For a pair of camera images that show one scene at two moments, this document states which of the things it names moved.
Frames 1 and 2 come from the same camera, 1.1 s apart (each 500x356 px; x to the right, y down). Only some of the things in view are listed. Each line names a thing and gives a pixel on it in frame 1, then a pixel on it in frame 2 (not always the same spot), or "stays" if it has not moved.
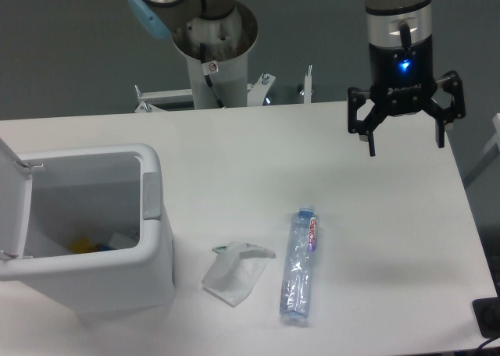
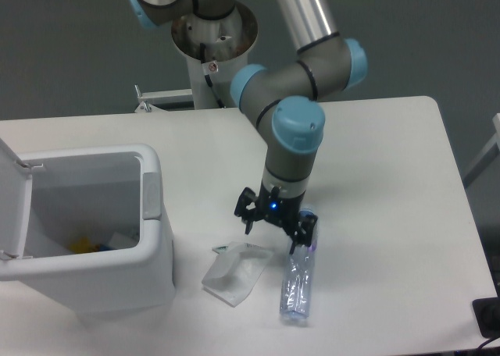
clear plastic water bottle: [298, 278] stays
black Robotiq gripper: [401, 78] to [280, 208]
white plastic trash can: [112, 192] stays
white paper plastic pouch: [236, 271] stays
